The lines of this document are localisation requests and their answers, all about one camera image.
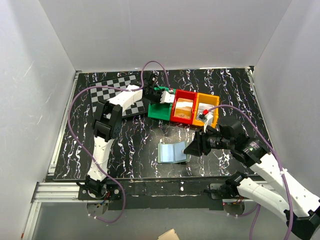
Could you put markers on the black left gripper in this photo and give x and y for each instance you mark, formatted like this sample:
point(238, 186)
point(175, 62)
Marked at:
point(160, 92)

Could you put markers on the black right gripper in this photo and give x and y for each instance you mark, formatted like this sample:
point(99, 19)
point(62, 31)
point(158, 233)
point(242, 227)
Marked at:
point(198, 144)

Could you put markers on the mint green card holder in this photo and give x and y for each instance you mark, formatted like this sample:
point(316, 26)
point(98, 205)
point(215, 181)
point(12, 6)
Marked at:
point(172, 153)

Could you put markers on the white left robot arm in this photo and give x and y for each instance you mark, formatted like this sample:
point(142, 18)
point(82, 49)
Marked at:
point(106, 125)

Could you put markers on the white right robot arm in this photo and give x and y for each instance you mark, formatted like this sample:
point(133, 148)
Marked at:
point(289, 200)

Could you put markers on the orange white cards stack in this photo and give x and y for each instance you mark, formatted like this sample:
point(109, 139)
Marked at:
point(183, 108)

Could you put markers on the green plastic bin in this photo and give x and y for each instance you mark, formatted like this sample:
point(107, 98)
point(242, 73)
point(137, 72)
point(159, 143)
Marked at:
point(161, 111)

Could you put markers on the red plastic bin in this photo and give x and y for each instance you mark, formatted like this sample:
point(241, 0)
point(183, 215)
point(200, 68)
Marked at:
point(183, 94)

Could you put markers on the orange plastic bin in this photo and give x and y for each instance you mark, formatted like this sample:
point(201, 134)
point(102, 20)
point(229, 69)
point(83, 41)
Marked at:
point(204, 102)

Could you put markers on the black grey chessboard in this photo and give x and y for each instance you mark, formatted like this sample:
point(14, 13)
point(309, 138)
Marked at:
point(103, 94)

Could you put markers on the cardboard piece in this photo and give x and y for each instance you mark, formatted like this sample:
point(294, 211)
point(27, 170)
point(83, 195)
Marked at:
point(169, 235)

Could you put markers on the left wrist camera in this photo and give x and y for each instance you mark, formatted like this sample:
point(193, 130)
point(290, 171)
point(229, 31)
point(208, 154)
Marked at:
point(167, 97)

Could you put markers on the black mounting base rail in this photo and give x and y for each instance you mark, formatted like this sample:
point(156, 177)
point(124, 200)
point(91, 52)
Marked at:
point(164, 193)

